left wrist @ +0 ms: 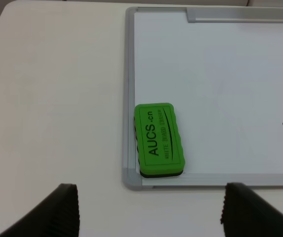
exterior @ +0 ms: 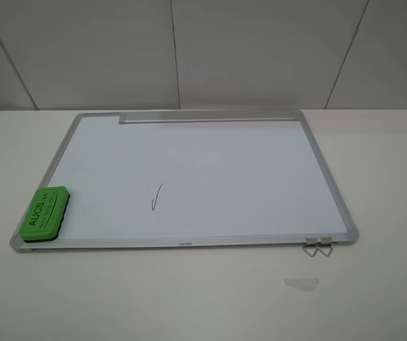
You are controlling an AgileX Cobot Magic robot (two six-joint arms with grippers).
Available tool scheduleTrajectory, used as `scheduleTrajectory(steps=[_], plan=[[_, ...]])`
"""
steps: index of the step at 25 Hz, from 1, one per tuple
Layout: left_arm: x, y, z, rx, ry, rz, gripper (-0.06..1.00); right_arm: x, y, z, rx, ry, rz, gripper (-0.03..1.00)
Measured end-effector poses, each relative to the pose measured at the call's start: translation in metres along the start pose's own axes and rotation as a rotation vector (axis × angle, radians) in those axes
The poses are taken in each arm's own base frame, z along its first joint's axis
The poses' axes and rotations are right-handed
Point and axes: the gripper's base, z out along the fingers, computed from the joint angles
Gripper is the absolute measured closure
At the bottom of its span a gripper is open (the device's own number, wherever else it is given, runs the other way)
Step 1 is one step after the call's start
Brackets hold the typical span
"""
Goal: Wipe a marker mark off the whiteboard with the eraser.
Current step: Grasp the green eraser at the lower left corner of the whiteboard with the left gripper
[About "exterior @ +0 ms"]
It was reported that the green foam whiteboard eraser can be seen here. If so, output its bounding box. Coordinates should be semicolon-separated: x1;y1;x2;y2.
18;186;70;243

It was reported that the metal hanging clip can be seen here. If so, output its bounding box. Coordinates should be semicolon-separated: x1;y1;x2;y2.
316;237;334;257
303;238;318;258

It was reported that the right metal hanging clip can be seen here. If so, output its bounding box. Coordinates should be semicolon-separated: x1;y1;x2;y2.
316;237;334;257

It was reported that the white whiteboard with aluminium frame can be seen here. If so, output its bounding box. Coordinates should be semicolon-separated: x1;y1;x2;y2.
10;109;359;252

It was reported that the left metal hanging clip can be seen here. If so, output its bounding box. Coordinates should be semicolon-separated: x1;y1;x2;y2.
303;238;318;258

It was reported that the clear tape piece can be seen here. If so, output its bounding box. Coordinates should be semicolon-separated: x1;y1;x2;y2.
284;278;320;292

